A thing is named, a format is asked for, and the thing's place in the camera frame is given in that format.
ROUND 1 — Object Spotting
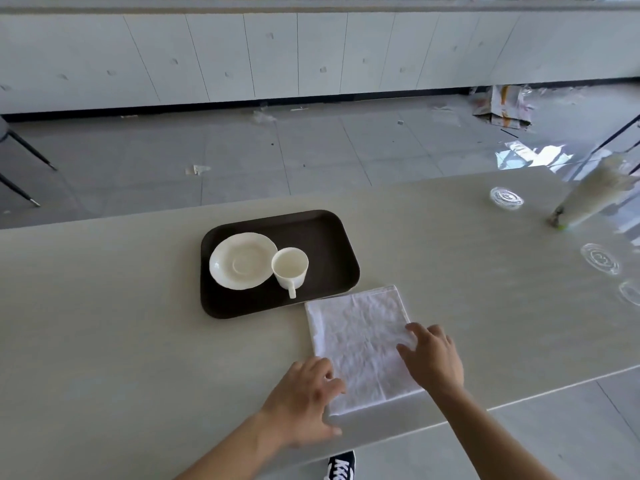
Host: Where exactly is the person's left hand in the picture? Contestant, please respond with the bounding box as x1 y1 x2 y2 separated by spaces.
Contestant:
259 355 347 449

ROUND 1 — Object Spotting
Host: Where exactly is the person's right hand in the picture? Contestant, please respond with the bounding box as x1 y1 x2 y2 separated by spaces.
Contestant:
396 322 466 395

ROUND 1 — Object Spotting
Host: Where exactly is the white cloth napkin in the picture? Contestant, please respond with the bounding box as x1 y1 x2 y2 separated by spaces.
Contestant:
304 284 426 417

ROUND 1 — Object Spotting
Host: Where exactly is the white cup with handle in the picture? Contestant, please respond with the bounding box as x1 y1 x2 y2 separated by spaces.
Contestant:
271 247 310 299

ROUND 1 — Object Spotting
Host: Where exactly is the white saucer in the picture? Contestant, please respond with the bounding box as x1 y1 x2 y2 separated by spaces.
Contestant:
209 232 279 291

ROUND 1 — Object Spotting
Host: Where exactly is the dark brown tray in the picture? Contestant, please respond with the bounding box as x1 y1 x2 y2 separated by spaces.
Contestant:
199 209 361 319

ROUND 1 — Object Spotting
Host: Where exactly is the person's right forearm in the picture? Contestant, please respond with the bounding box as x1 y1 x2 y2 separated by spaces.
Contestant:
429 384 559 480

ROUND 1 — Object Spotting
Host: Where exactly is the person's black shoe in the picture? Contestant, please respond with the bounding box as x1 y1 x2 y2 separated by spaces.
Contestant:
323 449 357 480

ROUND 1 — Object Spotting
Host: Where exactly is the clear plastic lid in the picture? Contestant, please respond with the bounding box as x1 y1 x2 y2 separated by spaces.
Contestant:
617 279 640 307
489 186 525 211
579 242 623 277

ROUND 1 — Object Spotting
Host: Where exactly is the sleeve of paper cups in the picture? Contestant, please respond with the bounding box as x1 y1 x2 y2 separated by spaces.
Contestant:
547 153 640 231

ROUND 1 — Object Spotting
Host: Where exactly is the flattened cardboard box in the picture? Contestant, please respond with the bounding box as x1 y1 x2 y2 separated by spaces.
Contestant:
472 84 536 131

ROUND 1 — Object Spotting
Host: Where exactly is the white cabinet row with counter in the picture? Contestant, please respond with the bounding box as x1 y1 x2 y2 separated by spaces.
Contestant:
0 0 640 115

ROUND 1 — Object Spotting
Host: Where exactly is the grey chair with orange seat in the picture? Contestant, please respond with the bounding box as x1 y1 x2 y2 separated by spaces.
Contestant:
0 114 59 208

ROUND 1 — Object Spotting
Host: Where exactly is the black metal frame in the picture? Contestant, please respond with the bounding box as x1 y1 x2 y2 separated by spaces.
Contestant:
575 114 640 181

